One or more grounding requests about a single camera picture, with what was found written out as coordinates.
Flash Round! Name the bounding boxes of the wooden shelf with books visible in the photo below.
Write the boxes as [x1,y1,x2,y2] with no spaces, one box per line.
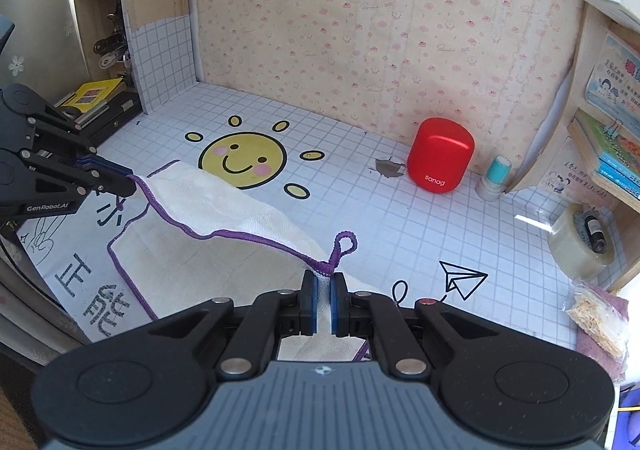
[505,0,640,291]

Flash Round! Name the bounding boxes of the light blue paper notice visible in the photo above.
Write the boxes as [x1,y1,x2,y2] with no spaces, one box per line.
[585,33,640,121]

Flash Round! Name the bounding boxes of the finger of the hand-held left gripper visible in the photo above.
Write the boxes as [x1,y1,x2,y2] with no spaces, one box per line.
[27,105,134,177]
[25,153,139,197]

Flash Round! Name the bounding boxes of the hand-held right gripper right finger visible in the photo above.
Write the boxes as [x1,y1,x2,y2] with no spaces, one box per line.
[330,271,502,379]

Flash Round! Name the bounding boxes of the white towel with purple edge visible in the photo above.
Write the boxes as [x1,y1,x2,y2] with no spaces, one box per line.
[107,160,373,363]

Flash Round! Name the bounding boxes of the small black bottle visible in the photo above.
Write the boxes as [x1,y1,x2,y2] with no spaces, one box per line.
[580,211,608,251]

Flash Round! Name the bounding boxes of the yellow cover book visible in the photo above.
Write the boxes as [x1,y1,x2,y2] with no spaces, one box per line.
[55,78,126,113]

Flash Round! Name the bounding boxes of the clear tape roll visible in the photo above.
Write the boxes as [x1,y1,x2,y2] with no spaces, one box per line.
[547,203,616,281]

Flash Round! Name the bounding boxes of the red round speaker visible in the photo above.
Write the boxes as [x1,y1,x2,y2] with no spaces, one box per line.
[407,117,476,193]

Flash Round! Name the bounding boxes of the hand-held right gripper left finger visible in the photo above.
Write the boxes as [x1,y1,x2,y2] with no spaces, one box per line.
[149,270,321,377]

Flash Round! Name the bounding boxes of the teal and grey stamp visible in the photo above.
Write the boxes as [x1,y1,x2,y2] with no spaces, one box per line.
[475,155,511,202]

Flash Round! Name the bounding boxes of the clear plastic snack bag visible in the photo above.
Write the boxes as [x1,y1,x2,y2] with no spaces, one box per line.
[565,280,628,358]

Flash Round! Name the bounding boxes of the black flat case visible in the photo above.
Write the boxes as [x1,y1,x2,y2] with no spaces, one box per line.
[75,90,143,141]

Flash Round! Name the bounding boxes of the green cover book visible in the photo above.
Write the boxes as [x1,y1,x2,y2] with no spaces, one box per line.
[570,110,640,166]

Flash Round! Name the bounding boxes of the blue plastic object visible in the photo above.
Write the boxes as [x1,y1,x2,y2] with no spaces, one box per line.
[617,380,640,431]

